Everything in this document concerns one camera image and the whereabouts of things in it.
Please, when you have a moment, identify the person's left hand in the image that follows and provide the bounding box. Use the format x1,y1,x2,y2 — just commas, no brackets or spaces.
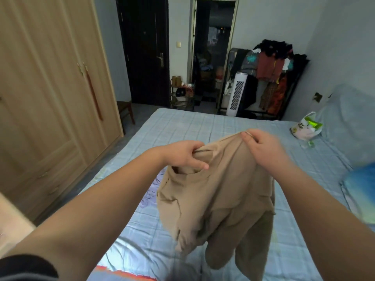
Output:
155,140,210,171

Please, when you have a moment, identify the person's right hand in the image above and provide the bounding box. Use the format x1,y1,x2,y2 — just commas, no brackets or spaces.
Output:
240,129,293,173

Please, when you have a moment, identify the beige garment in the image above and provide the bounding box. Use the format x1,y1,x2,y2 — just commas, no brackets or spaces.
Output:
156,131,276,281

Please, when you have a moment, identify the person's left forearm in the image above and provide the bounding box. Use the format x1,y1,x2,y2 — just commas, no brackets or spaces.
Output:
6,146,173,281

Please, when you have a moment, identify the person's right forearm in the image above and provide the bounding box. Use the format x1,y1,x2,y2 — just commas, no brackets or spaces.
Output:
271,161,375,281

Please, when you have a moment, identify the light blue checked bed sheet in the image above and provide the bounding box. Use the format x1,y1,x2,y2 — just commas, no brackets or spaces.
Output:
75,108,358,281

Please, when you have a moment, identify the white tower fan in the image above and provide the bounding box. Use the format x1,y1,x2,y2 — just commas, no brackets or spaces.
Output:
226,72,248,117

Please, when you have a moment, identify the white and green plastic bag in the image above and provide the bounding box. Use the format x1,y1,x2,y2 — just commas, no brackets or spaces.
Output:
290,111,323,141

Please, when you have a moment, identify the black clothes rack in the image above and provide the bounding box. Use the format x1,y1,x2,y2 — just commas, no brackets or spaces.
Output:
218,48,310,121

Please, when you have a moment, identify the small shoe rack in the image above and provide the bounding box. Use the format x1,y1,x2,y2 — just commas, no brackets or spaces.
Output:
170,76,196,111

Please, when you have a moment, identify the pile of hanging clothes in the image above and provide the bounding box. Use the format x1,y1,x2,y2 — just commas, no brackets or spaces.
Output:
228,39,309,116

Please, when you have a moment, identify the wooden stool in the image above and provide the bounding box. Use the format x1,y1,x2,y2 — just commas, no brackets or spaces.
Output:
117,100,136,135

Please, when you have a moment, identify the light blue quilt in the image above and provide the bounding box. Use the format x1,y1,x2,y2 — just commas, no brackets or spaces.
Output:
316,84,375,168

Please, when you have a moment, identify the blue pillow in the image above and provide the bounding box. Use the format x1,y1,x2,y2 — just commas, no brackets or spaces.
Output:
340,163,375,225

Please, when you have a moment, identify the dark wooden door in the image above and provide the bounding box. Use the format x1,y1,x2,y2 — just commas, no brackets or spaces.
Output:
116,0,171,108

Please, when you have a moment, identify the red and white cloth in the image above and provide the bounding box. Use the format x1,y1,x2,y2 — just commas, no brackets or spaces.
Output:
88,265,157,281

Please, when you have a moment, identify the wooden wardrobe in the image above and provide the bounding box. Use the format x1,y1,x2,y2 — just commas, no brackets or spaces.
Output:
0,0,124,224

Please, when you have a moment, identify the black sleeve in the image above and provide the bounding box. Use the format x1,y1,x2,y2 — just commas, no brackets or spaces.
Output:
0,254,60,281

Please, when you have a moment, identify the metal door frame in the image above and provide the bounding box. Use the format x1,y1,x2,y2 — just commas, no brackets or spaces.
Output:
187,0,240,108

